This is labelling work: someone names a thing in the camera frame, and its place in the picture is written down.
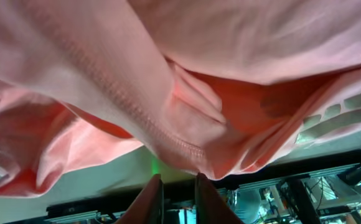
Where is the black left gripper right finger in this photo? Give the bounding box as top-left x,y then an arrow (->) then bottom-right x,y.
195,173 -> 242,224

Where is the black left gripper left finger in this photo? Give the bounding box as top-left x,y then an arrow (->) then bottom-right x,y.
115,174 -> 164,224

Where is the salmon pink t-shirt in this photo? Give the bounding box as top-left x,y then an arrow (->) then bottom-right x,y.
0,0 -> 361,198

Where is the aluminium frame with equipment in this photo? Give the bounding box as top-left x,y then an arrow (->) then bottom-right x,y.
6,146 -> 361,224

